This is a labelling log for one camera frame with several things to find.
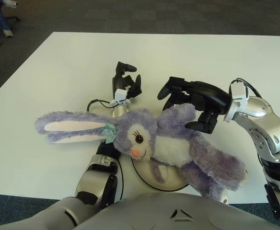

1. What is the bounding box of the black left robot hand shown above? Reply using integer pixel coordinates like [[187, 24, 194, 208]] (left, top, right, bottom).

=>
[[111, 61, 143, 99]]

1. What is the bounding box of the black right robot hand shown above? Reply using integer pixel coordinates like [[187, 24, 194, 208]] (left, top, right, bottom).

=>
[[157, 76, 233, 134]]

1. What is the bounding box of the purple plush bunny doll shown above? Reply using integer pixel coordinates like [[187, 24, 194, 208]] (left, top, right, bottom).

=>
[[35, 103, 249, 206]]

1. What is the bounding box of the white plate with black rim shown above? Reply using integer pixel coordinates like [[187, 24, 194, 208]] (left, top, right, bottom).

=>
[[131, 158, 188, 192]]

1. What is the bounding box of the black office chair base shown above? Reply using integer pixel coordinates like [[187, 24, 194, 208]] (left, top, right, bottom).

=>
[[0, 14, 21, 34]]

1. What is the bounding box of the grey robot torso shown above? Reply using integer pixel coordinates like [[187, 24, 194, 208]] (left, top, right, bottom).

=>
[[0, 191, 280, 230]]

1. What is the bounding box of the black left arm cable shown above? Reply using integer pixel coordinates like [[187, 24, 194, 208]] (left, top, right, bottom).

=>
[[86, 99, 125, 199]]

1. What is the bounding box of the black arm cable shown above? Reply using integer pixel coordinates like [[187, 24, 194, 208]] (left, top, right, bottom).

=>
[[86, 99, 125, 199], [230, 78, 263, 98]]

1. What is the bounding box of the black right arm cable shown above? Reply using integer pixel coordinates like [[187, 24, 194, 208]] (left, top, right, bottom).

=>
[[230, 78, 263, 98]]

